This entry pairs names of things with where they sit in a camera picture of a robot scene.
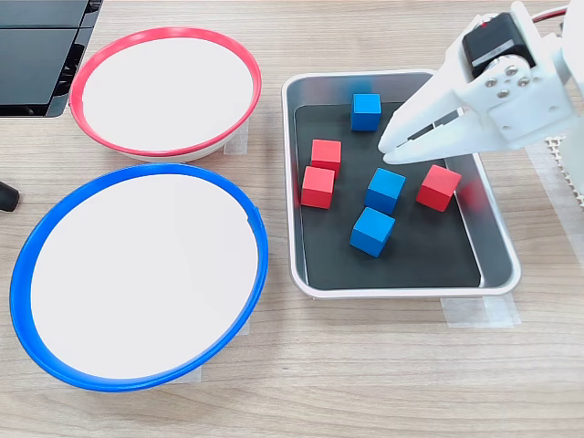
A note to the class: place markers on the blue wooden cube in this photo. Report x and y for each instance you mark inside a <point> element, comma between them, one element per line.
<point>384,194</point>
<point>370,235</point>
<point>366,114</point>

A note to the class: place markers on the red wooden cube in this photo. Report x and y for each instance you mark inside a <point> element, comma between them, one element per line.
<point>437,189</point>
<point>318,189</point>
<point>326,153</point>

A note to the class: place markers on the silver metal tray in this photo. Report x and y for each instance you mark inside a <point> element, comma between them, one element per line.
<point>493,237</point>

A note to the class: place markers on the wide translucent tape patch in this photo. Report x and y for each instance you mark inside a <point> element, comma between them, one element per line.
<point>554,205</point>

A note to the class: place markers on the white mesh mat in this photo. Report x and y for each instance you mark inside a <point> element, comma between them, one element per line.
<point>576,194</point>

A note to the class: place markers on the translucent tape strip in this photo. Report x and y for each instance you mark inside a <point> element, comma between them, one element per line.
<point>245,328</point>
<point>194,376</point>
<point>239,143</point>
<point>479,315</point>

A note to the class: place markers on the red-rimmed white dish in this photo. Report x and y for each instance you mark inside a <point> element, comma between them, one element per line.
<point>169,91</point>

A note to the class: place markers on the blue-rimmed white dish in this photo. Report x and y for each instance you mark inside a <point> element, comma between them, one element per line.
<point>137,274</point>

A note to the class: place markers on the black electronic device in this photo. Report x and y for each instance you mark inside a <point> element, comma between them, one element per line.
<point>32,59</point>

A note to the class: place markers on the small black rounded object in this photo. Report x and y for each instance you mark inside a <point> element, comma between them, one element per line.
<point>8,196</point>

